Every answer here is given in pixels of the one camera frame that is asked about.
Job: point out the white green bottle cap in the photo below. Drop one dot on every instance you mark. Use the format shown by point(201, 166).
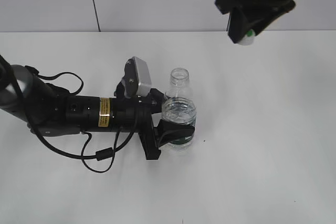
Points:
point(248, 39)

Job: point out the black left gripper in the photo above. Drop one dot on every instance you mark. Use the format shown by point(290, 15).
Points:
point(134, 115)

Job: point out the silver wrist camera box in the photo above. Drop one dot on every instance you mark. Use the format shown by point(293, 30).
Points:
point(136, 79)

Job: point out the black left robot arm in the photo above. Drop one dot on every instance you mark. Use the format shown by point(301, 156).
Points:
point(52, 111)

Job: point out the clear plastic water bottle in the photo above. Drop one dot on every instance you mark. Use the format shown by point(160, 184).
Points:
point(178, 106)

